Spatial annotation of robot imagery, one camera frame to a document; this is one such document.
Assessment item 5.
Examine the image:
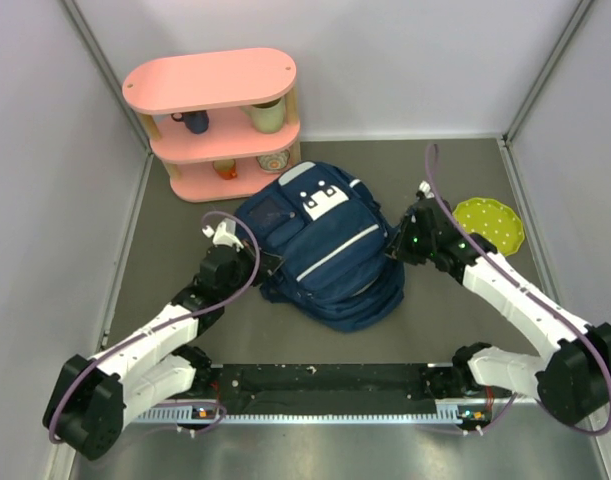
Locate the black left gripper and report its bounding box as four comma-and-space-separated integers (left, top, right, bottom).
220, 239, 285, 301

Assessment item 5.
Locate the green polka dot plate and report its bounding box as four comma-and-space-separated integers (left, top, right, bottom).
453, 197, 525, 256

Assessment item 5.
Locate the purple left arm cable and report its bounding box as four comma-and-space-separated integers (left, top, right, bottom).
47, 209, 262, 444

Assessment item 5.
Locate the pink three-tier shelf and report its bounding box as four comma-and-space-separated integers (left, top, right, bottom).
122, 47, 301, 203

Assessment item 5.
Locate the patterned small bowl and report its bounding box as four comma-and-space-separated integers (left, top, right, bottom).
256, 149, 290, 173

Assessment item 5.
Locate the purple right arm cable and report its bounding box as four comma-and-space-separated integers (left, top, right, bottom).
423, 143, 611, 436

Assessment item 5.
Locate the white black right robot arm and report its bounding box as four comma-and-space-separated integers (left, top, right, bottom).
389, 198, 611, 426

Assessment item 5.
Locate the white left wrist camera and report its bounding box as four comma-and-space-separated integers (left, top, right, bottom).
202, 218, 244, 252

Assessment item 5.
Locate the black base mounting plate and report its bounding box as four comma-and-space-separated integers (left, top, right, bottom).
176, 363, 487, 416

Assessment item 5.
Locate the dark blue mug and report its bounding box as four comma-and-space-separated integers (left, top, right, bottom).
170, 110, 210, 135

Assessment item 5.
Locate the pale green cup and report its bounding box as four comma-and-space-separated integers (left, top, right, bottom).
241, 98, 285, 134

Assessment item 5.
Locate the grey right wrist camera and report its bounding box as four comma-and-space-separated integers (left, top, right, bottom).
416, 180, 435, 200

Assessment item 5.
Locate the navy blue student backpack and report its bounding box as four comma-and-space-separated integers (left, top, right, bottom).
235, 161, 405, 332

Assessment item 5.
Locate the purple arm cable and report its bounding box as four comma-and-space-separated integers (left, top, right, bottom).
423, 143, 611, 436
47, 209, 262, 444

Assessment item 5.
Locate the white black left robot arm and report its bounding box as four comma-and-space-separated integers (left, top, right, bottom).
42, 245, 282, 460

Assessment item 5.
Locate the orange cup on shelf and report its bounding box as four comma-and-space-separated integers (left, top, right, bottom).
212, 159, 238, 180

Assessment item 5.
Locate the grey slotted cable duct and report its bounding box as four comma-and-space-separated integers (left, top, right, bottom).
132, 399, 491, 426

